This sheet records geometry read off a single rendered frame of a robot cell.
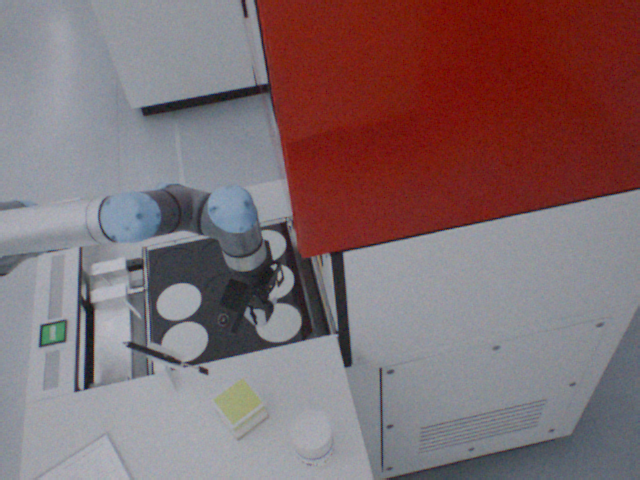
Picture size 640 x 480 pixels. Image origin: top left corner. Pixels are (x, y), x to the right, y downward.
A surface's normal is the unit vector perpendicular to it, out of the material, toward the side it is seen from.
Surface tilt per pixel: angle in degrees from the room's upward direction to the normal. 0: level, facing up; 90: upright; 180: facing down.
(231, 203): 1
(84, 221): 44
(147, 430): 0
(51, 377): 0
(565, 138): 90
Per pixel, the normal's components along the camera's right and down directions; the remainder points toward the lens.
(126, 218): -0.33, 0.14
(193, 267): -0.07, -0.63
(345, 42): 0.21, 0.75
